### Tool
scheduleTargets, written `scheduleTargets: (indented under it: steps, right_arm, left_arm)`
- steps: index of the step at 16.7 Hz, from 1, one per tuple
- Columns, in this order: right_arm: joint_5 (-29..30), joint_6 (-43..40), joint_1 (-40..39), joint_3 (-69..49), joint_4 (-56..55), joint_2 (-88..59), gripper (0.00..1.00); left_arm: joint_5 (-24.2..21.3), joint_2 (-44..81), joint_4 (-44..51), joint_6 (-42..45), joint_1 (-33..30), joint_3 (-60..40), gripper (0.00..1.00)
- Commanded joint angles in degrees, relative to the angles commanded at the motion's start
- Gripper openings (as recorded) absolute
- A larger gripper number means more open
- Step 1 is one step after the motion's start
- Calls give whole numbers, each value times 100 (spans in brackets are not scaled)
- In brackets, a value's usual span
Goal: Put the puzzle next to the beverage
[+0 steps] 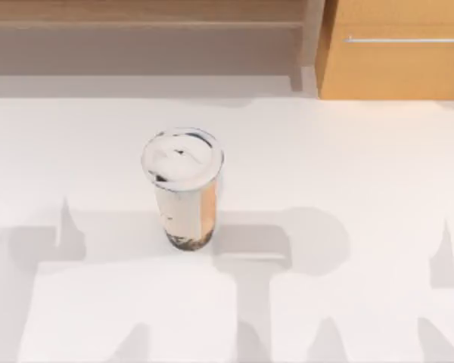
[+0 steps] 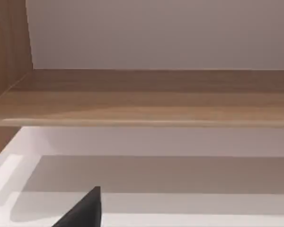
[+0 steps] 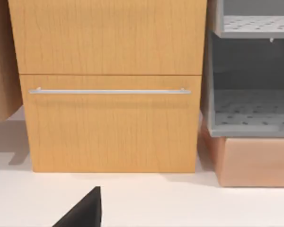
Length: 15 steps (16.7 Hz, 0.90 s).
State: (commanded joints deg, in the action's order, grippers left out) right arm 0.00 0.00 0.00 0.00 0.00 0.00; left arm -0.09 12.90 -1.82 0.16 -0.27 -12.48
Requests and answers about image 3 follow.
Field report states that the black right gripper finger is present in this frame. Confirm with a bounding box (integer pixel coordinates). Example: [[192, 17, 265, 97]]
[[51, 186, 102, 227]]

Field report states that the pale wooden panel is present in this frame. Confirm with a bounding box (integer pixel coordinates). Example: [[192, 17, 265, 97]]
[[0, 0, 23, 123]]

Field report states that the pale wooden drawer front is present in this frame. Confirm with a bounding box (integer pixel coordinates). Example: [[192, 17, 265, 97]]
[[199, 118, 284, 188]]

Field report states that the wooden cupboard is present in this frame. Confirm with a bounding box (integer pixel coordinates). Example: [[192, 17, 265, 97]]
[[7, 0, 208, 76]]

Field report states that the grey pierced drawer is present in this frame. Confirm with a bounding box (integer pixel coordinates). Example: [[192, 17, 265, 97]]
[[200, 30, 284, 138]]

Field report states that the grey pierced shelf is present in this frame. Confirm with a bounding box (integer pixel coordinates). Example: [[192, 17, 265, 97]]
[[213, 0, 284, 38]]

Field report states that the wooden drawer front with handle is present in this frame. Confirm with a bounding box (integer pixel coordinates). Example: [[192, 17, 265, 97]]
[[18, 74, 203, 174]]

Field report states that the long metal handle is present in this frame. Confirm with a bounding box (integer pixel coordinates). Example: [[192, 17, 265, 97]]
[[28, 87, 192, 95]]

